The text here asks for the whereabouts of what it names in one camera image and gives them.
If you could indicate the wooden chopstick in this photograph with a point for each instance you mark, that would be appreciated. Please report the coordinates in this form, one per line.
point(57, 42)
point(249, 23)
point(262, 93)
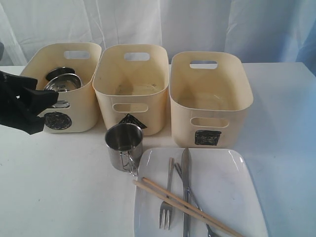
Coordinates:
point(172, 193)
point(158, 193)

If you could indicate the steel table knife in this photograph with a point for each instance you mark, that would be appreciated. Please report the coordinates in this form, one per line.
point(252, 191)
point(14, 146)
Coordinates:
point(185, 181)

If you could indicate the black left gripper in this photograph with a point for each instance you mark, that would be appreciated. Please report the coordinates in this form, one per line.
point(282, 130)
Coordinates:
point(25, 113)

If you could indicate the stainless steel bowl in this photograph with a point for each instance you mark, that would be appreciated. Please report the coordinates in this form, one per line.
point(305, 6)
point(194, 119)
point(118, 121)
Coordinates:
point(64, 83)

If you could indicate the lower wooden chopstick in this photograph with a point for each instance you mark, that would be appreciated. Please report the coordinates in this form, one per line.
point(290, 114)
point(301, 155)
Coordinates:
point(158, 193)

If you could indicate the steel mug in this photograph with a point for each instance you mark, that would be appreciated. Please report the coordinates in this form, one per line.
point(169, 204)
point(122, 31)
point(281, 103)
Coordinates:
point(59, 71)
point(125, 147)

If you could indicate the cream bin with triangle mark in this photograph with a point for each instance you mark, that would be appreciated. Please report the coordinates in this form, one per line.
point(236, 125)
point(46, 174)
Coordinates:
point(131, 85)

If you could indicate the cream bin with square mark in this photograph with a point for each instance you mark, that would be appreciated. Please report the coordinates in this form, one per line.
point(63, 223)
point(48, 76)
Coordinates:
point(210, 96)

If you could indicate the white backdrop curtain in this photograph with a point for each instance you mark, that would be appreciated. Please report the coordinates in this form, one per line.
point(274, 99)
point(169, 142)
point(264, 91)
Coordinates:
point(253, 30)

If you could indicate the upper wooden chopstick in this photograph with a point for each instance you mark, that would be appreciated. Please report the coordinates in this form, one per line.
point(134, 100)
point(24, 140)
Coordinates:
point(172, 193)

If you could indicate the white rectangular plate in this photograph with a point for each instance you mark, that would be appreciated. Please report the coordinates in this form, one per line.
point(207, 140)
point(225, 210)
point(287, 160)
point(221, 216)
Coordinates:
point(219, 179)

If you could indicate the cream bin with circle mark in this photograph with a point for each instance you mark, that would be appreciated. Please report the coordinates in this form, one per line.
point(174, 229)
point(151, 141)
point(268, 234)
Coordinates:
point(83, 111)

